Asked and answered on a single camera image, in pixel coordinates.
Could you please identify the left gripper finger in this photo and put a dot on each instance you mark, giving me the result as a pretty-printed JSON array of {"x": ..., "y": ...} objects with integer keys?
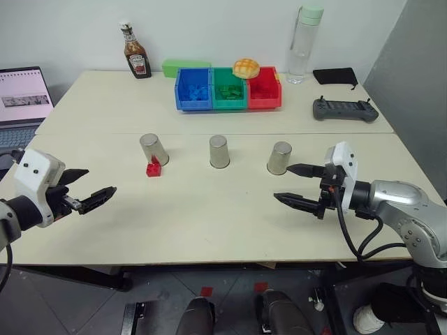
[
  {"x": 73, "y": 175},
  {"x": 97, "y": 199}
]

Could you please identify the golden bread bun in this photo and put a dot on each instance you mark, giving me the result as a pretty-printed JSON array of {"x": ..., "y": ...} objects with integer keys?
[{"x": 246, "y": 68}]

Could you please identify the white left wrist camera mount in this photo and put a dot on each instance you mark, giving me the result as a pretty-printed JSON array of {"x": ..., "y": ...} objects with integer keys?
[{"x": 33, "y": 164}]

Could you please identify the black table leg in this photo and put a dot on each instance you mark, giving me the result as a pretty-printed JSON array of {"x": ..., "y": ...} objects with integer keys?
[{"x": 331, "y": 300}]

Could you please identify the green toy bricks pile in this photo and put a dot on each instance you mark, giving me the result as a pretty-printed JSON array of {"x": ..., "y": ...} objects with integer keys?
[{"x": 229, "y": 91}]

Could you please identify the blue plastic bin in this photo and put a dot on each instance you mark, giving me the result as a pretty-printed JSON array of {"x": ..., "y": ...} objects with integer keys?
[{"x": 193, "y": 103}]

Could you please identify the green rectangular box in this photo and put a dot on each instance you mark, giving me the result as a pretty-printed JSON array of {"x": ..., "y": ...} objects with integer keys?
[{"x": 174, "y": 67}]

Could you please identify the black table frame bar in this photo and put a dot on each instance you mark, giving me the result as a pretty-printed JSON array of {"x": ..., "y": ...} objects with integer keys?
[{"x": 70, "y": 277}]

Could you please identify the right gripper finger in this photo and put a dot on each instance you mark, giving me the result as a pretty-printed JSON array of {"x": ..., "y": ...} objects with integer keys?
[
  {"x": 307, "y": 170},
  {"x": 298, "y": 202}
]

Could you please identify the red plastic bin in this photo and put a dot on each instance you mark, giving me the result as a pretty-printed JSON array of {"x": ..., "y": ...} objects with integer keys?
[{"x": 263, "y": 101}]

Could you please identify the ketchup bottle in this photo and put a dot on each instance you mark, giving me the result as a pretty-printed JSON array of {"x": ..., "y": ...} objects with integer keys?
[{"x": 137, "y": 56}]

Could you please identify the red toy brick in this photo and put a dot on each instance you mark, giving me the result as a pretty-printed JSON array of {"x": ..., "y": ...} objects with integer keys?
[{"x": 154, "y": 170}]

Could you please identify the clear bottle with green lid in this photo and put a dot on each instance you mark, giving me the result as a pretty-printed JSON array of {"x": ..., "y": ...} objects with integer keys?
[{"x": 300, "y": 49}]

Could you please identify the blue toy bricks pile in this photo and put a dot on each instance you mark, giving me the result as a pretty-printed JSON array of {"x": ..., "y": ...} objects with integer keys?
[{"x": 196, "y": 92}]

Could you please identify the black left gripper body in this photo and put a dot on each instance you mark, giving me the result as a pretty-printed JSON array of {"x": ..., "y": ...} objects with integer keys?
[{"x": 57, "y": 204}]

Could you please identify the grey handheld controller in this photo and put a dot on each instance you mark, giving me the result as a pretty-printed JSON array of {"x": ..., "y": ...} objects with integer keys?
[{"x": 344, "y": 110}]

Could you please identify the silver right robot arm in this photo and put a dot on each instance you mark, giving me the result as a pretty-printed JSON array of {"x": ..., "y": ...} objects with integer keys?
[{"x": 401, "y": 200}]

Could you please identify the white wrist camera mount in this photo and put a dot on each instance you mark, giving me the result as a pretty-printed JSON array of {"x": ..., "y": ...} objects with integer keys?
[
  {"x": 344, "y": 157},
  {"x": 33, "y": 164}
]

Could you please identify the upturned metal cup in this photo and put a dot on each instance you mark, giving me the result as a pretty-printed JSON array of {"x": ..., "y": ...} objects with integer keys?
[
  {"x": 219, "y": 151},
  {"x": 279, "y": 158},
  {"x": 153, "y": 148}
]

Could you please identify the black metal floor bracket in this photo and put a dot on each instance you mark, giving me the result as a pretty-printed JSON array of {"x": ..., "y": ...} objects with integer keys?
[{"x": 134, "y": 319}]

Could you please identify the green plastic bin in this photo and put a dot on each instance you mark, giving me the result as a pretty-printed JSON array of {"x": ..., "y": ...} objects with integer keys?
[{"x": 228, "y": 103}]

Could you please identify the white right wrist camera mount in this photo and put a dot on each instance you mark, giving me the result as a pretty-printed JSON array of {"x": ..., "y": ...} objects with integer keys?
[{"x": 344, "y": 157}]

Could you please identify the dark rounded robot foot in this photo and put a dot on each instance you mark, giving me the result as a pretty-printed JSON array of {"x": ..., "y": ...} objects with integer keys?
[
  {"x": 283, "y": 314},
  {"x": 195, "y": 317}
]

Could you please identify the open grey laptop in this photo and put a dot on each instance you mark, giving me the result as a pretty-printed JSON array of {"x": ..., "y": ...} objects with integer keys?
[{"x": 21, "y": 101}]

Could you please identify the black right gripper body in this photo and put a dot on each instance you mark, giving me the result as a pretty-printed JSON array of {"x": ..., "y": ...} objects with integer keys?
[{"x": 330, "y": 195}]

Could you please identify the white roll on floor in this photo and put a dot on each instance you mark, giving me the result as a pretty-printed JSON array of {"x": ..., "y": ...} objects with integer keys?
[{"x": 366, "y": 319}]

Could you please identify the black fabric pouch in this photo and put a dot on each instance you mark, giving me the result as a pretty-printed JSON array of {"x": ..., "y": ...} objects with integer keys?
[{"x": 335, "y": 75}]

